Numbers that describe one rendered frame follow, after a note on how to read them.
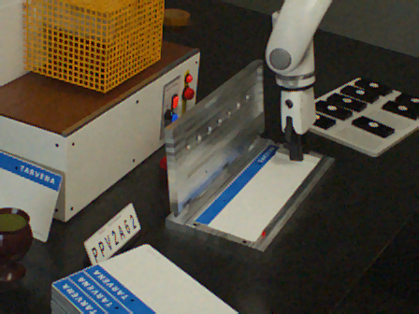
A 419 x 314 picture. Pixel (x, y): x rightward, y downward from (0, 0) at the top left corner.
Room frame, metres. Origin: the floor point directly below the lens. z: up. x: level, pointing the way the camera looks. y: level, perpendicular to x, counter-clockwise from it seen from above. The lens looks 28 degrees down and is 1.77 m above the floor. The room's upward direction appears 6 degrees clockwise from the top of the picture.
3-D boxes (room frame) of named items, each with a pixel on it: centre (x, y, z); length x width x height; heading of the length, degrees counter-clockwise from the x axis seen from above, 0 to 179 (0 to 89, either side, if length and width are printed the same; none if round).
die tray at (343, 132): (1.97, -0.40, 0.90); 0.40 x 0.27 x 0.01; 144
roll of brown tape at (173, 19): (2.56, 0.16, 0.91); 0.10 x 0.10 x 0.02
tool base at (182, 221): (1.49, -0.11, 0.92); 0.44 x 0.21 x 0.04; 157
